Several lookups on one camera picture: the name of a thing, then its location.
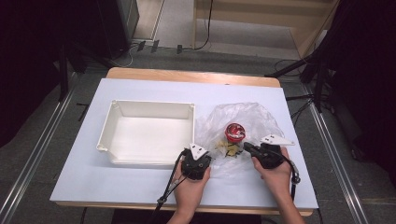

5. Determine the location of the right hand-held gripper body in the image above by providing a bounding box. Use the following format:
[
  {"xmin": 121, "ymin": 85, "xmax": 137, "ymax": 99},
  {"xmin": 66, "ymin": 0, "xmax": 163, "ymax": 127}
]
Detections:
[{"xmin": 250, "ymin": 133, "xmax": 296, "ymax": 171}]

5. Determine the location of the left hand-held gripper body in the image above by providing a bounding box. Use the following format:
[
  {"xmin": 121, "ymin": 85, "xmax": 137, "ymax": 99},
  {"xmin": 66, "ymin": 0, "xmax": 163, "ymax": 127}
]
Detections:
[{"xmin": 179, "ymin": 142, "xmax": 213, "ymax": 182}]

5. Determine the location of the red can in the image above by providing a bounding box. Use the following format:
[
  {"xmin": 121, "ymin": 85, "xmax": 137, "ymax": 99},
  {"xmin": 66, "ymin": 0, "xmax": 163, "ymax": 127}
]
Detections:
[{"xmin": 224, "ymin": 122, "xmax": 248, "ymax": 144}]

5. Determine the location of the clear printed plastic bag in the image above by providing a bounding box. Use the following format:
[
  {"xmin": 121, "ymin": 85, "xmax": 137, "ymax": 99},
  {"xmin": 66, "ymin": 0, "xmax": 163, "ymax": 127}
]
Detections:
[{"xmin": 193, "ymin": 102, "xmax": 286, "ymax": 180}]

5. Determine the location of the person's right hand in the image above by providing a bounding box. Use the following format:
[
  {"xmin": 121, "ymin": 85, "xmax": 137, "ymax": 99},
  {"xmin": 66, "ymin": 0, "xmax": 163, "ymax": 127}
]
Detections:
[{"xmin": 251, "ymin": 147, "xmax": 292, "ymax": 197}]

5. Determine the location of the person's left hand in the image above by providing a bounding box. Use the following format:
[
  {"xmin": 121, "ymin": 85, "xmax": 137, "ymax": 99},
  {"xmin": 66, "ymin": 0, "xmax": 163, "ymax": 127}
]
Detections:
[{"xmin": 172, "ymin": 160, "xmax": 212, "ymax": 217}]

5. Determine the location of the white plastic bin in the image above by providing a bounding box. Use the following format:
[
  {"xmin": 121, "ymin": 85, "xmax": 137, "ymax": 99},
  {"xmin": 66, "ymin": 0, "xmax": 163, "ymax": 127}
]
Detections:
[{"xmin": 96, "ymin": 99, "xmax": 196, "ymax": 166}]

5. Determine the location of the white table board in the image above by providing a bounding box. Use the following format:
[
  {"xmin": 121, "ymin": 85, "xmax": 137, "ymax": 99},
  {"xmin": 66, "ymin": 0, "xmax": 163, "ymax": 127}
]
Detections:
[{"xmin": 49, "ymin": 77, "xmax": 319, "ymax": 210}]

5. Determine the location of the wooden table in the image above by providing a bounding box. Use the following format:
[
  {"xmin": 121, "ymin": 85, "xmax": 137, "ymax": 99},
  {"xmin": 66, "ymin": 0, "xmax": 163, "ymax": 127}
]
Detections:
[{"xmin": 55, "ymin": 66, "xmax": 314, "ymax": 217}]

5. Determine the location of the black tripod stand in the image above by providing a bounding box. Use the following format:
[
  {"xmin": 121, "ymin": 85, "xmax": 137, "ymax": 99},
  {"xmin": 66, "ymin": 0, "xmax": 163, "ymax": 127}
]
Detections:
[{"xmin": 264, "ymin": 50, "xmax": 332, "ymax": 114}]

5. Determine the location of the black cabinet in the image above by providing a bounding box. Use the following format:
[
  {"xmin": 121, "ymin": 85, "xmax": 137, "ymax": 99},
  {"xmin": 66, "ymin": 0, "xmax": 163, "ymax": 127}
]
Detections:
[{"xmin": 94, "ymin": 0, "xmax": 140, "ymax": 60}]

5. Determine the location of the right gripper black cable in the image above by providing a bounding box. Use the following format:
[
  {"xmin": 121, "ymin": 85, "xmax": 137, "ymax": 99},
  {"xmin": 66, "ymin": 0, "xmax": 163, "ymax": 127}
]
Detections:
[{"xmin": 270, "ymin": 150, "xmax": 302, "ymax": 202}]

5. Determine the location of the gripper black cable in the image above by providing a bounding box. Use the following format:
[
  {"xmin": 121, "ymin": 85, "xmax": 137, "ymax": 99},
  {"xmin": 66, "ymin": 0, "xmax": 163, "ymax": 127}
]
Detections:
[
  {"xmin": 151, "ymin": 150, "xmax": 190, "ymax": 224},
  {"xmin": 270, "ymin": 150, "xmax": 302, "ymax": 202}
]

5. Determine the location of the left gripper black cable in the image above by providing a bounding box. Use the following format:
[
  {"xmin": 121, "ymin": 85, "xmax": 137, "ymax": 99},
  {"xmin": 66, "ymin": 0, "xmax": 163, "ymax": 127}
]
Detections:
[{"xmin": 151, "ymin": 150, "xmax": 190, "ymax": 224}]

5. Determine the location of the aluminium floor rail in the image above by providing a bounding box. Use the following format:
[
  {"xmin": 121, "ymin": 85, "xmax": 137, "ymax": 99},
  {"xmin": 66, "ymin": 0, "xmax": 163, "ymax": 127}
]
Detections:
[
  {"xmin": 303, "ymin": 83, "xmax": 371, "ymax": 224},
  {"xmin": 0, "ymin": 90, "xmax": 75, "ymax": 224}
]

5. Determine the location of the black floor cable loop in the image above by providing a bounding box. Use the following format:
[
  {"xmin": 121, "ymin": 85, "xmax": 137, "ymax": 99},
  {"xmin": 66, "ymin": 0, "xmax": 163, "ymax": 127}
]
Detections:
[{"xmin": 273, "ymin": 58, "xmax": 302, "ymax": 76}]

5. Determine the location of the light wooden shelf frame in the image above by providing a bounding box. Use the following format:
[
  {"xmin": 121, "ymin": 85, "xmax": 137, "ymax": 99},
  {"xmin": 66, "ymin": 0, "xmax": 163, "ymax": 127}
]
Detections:
[{"xmin": 191, "ymin": 0, "xmax": 341, "ymax": 60}]

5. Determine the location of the white floor cable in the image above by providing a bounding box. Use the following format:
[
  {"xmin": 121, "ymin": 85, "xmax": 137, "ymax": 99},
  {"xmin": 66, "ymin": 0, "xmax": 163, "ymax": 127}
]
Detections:
[{"xmin": 115, "ymin": 43, "xmax": 139, "ymax": 68}]

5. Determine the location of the black hanging cable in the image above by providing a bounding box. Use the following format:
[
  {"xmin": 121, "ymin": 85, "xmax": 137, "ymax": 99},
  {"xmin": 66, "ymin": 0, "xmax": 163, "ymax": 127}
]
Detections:
[{"xmin": 193, "ymin": 0, "xmax": 215, "ymax": 51}]

